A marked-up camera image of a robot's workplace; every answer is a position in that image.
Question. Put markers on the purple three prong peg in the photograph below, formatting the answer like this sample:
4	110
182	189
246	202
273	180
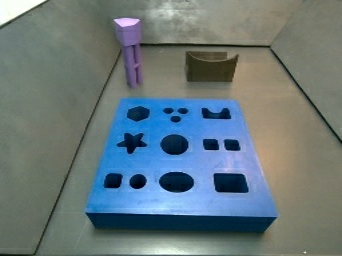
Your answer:
129	34

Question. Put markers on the blue shape sorting board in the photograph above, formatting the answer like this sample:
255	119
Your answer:
179	169

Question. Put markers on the dark curved block holder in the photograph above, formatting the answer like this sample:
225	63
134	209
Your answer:
210	66

